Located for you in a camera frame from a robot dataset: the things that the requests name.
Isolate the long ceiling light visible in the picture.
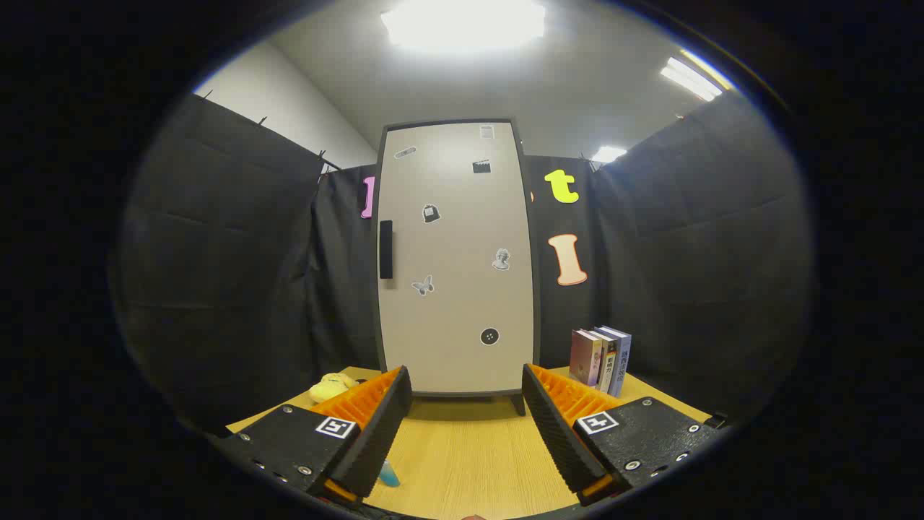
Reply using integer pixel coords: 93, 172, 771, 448
660, 49, 724, 102

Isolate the white book with dark spine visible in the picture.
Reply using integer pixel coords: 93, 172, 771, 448
593, 327, 622, 394

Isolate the dark grey cabinet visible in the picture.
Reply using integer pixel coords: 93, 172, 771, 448
373, 118, 542, 417

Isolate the yellow plush toy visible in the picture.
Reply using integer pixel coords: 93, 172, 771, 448
309, 373, 359, 404

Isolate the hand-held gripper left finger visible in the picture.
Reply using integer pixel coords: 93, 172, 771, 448
217, 365, 414, 504

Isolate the beige cabinet door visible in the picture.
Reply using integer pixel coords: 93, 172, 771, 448
379, 121, 535, 394

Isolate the black backdrop cloth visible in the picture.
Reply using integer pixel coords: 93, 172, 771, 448
108, 90, 816, 434

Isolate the large ceiling light panel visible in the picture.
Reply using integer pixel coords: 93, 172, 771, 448
380, 0, 547, 53

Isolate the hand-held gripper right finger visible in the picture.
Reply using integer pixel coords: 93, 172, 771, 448
521, 363, 730, 506

